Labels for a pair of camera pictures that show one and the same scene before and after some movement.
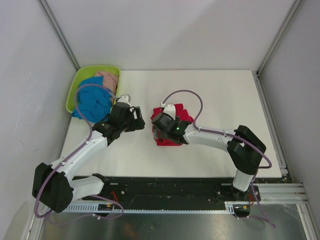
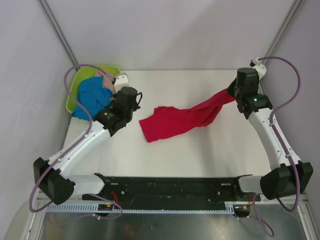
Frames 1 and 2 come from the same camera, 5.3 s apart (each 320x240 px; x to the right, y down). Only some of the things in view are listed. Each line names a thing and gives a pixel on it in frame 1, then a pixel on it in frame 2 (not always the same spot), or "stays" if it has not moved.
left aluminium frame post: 59,32 stays
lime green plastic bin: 84,73 stays
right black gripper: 156,132 to 230,89
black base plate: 131,190 stays
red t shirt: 181,113 to 168,121
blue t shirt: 93,102 stays
